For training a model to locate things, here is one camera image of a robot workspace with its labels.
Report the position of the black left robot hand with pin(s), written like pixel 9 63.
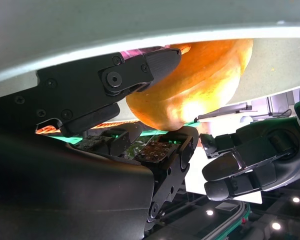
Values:
pixel 265 150

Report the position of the grey round bowl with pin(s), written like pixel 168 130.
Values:
pixel 140 20

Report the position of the orange striped bread roll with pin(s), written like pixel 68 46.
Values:
pixel 202 87

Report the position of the pink layered cake slice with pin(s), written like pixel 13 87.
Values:
pixel 135 53

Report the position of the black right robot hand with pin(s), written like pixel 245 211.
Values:
pixel 65 180

